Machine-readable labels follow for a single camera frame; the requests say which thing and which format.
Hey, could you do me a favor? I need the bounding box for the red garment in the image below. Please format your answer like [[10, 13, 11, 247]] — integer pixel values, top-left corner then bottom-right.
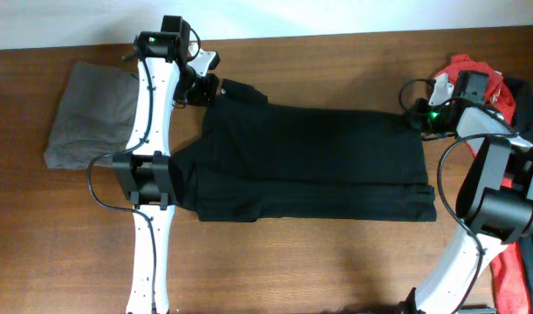
[[434, 54, 530, 314]]

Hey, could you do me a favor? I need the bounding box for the dark navy garment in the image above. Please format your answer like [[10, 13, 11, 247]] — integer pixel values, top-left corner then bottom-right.
[[505, 77, 533, 313]]

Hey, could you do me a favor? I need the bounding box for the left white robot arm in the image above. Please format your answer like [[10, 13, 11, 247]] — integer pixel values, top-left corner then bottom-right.
[[113, 31, 219, 314]]

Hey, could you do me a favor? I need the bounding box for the black t-shirt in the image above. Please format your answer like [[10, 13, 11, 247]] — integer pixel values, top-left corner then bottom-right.
[[173, 80, 436, 222]]

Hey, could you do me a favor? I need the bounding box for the grey folded garment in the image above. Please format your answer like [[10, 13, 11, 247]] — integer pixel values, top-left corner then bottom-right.
[[44, 61, 139, 170]]

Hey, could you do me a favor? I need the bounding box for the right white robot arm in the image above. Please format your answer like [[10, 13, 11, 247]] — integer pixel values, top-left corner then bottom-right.
[[396, 98, 533, 313]]

